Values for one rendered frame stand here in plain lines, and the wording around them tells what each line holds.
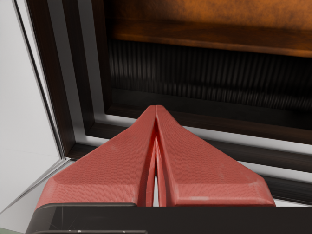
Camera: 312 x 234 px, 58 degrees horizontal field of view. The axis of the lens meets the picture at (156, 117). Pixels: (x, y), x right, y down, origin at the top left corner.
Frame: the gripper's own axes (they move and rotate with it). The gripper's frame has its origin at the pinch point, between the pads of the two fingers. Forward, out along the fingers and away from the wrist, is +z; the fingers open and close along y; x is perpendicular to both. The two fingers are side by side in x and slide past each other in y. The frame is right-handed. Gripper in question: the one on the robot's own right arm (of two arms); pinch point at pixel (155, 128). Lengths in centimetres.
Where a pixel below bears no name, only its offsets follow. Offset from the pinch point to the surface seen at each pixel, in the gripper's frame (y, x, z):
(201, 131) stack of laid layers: -2.5, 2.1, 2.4
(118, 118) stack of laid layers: 2.2, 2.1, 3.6
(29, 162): 7.3, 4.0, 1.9
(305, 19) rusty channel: -13.0, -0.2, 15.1
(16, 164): 8.2, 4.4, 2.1
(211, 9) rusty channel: -5.1, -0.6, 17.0
